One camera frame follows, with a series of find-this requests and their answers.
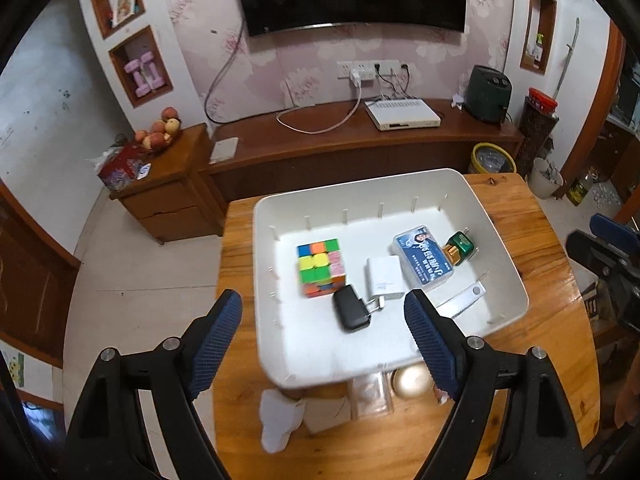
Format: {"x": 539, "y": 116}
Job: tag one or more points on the dark green air fryer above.
{"x": 487, "y": 95}

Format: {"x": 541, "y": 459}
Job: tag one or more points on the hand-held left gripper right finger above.
{"x": 430, "y": 345}

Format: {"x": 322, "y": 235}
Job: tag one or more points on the green oil bottle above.
{"x": 580, "y": 192}

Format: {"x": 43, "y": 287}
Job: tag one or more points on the white charger plug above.
{"x": 382, "y": 277}

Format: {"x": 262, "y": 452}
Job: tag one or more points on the clear plastic case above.
{"x": 370, "y": 395}

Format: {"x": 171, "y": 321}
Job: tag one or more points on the green jar with gold lid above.
{"x": 462, "y": 247}

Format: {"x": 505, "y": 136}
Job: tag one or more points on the printed cardboard box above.
{"x": 591, "y": 302}

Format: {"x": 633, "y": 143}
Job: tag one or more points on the colourful puzzle cube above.
{"x": 317, "y": 267}

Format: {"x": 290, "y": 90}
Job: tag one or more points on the white set-top box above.
{"x": 400, "y": 112}

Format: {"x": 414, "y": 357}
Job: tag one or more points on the red tissue box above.
{"x": 120, "y": 172}

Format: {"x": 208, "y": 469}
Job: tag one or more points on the white wall socket row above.
{"x": 342, "y": 70}

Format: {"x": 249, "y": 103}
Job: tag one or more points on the long sword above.
{"x": 567, "y": 55}

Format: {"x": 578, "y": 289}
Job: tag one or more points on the white plastic storage bin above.
{"x": 310, "y": 340}

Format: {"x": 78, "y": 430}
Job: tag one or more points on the wooden side cabinet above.
{"x": 170, "y": 210}

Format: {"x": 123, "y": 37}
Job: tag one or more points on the framed picture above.
{"x": 123, "y": 7}

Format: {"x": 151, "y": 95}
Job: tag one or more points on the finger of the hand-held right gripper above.
{"x": 587, "y": 250}
{"x": 610, "y": 226}

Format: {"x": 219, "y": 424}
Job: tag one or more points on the black charger plug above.
{"x": 350, "y": 307}

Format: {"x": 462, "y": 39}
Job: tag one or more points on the clear box with blue card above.
{"x": 422, "y": 257}

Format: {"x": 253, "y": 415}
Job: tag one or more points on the white flat pad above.
{"x": 224, "y": 151}

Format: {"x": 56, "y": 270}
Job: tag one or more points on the pink dumbbell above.
{"x": 152, "y": 71}
{"x": 136, "y": 78}

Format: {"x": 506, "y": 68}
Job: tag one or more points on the small white ornament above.
{"x": 457, "y": 102}

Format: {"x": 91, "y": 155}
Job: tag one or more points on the white plastic scoop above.
{"x": 280, "y": 420}

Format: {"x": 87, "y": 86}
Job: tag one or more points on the silver digital camera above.
{"x": 465, "y": 297}

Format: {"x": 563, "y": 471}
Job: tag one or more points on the gold round compact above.
{"x": 412, "y": 382}

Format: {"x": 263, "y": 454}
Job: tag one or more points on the pile of red apples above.
{"x": 160, "y": 130}

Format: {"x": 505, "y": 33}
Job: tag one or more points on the yellow rimmed trash bin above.
{"x": 492, "y": 160}

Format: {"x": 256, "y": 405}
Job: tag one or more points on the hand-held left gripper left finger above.
{"x": 215, "y": 345}

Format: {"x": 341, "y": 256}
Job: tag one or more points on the white plug adapter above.
{"x": 357, "y": 77}

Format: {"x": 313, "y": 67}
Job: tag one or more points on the tall jar red lid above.
{"x": 532, "y": 135}

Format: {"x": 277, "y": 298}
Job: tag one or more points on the white bucket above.
{"x": 542, "y": 185}

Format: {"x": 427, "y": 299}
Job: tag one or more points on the pink round tape dispenser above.
{"x": 441, "y": 397}

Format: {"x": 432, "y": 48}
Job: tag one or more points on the wooden door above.
{"x": 30, "y": 285}

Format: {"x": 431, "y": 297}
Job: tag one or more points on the wooden television console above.
{"x": 325, "y": 160}

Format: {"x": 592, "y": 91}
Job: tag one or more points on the small white card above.
{"x": 144, "y": 171}

